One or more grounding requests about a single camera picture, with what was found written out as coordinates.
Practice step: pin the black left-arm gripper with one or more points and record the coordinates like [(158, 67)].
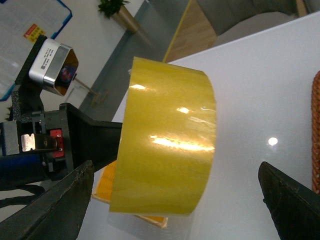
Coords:
[(42, 145)]

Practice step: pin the yellow packing tape roll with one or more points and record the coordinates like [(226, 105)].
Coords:
[(170, 127)]

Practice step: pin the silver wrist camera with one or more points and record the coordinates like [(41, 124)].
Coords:
[(54, 67)]

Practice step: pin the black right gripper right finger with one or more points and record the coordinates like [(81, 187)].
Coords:
[(294, 208)]

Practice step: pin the potted plant gold planter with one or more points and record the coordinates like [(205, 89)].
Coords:
[(116, 9)]

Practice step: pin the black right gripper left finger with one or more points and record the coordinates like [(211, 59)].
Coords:
[(57, 214)]

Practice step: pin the yellow woven basket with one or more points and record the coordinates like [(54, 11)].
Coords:
[(132, 191)]

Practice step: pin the grey chair left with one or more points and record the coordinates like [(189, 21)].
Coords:
[(236, 19)]

